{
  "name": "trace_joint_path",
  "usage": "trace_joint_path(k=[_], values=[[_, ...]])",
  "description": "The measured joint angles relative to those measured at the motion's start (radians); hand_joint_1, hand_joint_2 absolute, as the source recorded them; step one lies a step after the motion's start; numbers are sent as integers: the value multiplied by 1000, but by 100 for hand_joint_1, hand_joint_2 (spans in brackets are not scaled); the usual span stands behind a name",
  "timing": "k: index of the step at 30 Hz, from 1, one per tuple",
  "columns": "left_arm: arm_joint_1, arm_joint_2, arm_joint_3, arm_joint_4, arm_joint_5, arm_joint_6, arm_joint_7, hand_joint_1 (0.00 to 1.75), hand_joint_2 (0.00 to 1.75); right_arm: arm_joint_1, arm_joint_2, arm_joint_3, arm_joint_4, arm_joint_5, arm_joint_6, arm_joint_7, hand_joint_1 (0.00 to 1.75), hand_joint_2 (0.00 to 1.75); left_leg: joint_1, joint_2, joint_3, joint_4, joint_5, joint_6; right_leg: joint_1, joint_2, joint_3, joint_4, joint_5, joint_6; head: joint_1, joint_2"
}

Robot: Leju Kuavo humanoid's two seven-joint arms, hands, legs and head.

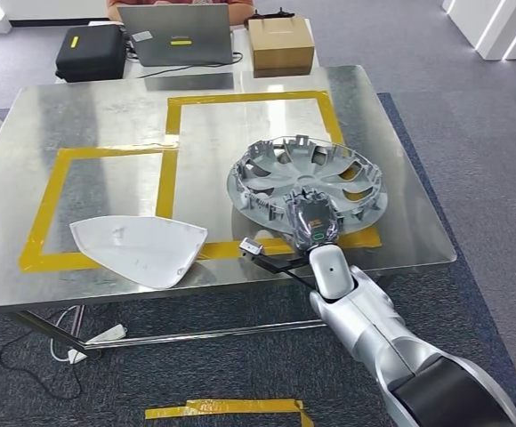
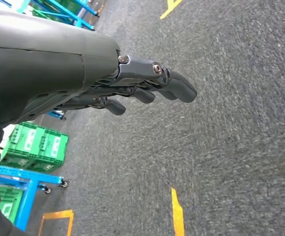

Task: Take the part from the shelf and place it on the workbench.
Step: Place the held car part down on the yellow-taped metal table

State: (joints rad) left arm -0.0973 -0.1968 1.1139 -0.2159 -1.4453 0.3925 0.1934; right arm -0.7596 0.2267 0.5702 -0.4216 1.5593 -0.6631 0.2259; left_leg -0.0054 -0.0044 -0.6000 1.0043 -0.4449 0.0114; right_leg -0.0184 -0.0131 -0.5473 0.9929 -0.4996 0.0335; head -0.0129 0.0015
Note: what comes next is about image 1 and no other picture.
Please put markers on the metal workbench frame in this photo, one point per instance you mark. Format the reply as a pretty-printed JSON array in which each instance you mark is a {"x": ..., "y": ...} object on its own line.
[{"x": 196, "y": 336}]

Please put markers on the black carry case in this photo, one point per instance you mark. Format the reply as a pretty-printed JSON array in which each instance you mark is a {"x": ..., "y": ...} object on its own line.
[{"x": 91, "y": 56}]

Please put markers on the black camera bracket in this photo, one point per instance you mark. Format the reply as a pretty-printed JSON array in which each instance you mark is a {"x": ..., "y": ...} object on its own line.
[{"x": 280, "y": 265}]

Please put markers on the white power strip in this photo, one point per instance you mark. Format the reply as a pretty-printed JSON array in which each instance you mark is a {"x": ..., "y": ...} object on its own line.
[{"x": 107, "y": 335}]

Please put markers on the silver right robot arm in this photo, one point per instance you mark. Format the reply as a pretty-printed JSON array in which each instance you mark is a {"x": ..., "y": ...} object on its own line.
[{"x": 373, "y": 318}]

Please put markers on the brown cardboard box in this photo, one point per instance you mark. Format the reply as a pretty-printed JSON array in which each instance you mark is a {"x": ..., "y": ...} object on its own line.
[{"x": 280, "y": 50}]

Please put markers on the grey plastic wheel cover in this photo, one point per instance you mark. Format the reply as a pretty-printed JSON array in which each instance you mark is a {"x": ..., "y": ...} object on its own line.
[{"x": 285, "y": 174}]

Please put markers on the white plastic shell part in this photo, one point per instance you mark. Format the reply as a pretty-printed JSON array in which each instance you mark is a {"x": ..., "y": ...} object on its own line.
[{"x": 137, "y": 247}]

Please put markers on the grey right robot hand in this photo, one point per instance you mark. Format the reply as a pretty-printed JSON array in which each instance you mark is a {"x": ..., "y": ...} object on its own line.
[{"x": 313, "y": 224}]

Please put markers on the grey laptop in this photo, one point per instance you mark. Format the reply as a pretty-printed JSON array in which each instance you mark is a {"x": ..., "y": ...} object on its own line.
[{"x": 173, "y": 35}]

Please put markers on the person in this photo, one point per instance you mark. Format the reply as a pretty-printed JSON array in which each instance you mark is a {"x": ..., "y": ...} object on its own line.
[{"x": 240, "y": 9}]

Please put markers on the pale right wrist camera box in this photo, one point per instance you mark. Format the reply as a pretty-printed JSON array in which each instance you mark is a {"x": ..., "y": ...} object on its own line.
[{"x": 251, "y": 246}]

